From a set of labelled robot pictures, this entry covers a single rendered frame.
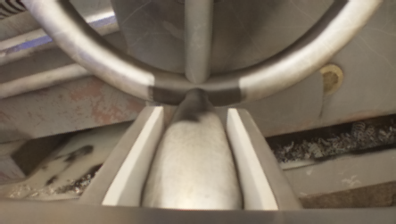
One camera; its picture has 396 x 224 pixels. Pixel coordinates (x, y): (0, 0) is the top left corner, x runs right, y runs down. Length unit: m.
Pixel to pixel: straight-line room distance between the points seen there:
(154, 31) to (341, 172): 0.27
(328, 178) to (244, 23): 0.21
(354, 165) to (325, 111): 0.09
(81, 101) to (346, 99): 0.43
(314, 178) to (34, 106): 0.51
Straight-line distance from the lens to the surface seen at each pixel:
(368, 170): 0.33
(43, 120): 0.53
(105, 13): 0.29
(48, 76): 0.36
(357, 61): 0.24
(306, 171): 0.28
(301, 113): 0.21
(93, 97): 0.44
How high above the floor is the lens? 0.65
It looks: 27 degrees down
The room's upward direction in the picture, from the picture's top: 14 degrees counter-clockwise
